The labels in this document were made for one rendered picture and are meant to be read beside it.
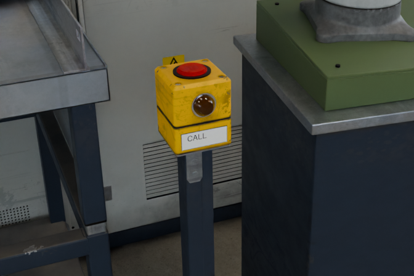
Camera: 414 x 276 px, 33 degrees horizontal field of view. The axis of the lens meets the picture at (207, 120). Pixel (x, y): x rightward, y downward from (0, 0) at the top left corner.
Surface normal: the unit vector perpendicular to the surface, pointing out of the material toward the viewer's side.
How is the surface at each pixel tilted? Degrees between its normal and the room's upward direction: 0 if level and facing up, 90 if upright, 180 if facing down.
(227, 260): 0
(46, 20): 0
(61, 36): 0
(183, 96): 90
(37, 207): 90
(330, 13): 85
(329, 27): 16
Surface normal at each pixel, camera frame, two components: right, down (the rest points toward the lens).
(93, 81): 0.36, 0.41
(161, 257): -0.02, -0.89
